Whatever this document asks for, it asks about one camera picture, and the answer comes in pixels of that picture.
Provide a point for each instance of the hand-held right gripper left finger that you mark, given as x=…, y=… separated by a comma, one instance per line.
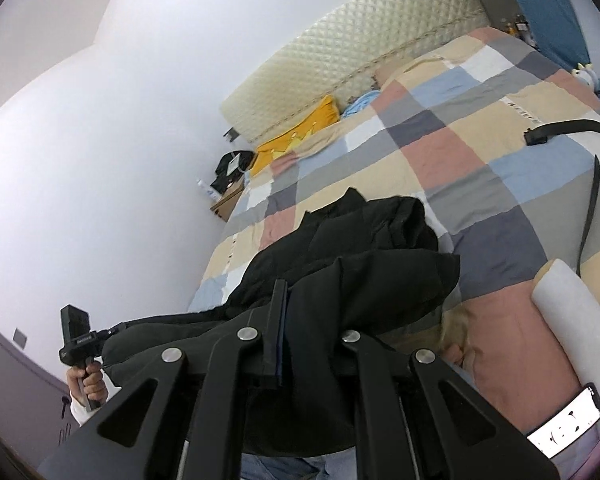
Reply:
x=279, y=335

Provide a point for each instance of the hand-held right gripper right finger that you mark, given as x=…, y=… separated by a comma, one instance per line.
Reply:
x=354, y=352

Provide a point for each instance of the black puffer jacket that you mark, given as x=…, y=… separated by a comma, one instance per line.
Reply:
x=380, y=270

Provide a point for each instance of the person's left hand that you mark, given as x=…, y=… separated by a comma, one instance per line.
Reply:
x=96, y=385

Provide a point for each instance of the grey door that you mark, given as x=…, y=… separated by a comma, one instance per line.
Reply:
x=15, y=390

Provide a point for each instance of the person's blue jeans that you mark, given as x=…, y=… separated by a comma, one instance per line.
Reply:
x=280, y=469

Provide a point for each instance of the wooden nightstand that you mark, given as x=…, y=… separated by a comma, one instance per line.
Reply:
x=226, y=205

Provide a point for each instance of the white plastic bottle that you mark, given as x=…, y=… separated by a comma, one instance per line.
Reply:
x=206, y=190

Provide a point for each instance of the black bag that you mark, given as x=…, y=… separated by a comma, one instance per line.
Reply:
x=222, y=172

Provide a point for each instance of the white tablet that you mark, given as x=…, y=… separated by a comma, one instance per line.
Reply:
x=233, y=162

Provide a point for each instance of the checkered blanket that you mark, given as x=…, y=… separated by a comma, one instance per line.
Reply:
x=430, y=160

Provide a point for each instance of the yellow pillow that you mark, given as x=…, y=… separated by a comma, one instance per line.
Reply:
x=310, y=125

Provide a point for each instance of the white rolled towel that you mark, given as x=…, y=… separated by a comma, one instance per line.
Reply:
x=570, y=320

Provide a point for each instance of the smartphone with white screen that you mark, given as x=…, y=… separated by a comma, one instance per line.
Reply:
x=565, y=422

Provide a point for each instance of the light blue pillow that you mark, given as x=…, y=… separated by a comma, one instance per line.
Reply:
x=360, y=104

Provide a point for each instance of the cream quilted headboard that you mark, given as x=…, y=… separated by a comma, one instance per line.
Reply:
x=355, y=50

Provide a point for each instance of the white plush toy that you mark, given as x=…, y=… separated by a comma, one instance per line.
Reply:
x=586, y=76

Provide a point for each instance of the bedside clutter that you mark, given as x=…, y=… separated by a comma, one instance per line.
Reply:
x=519, y=27

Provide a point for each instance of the blue hanging towel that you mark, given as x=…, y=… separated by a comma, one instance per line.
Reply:
x=550, y=15

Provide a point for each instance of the grey wall switch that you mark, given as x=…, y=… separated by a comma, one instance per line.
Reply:
x=20, y=338

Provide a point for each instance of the grey wall socket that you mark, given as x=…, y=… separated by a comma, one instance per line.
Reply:
x=230, y=134

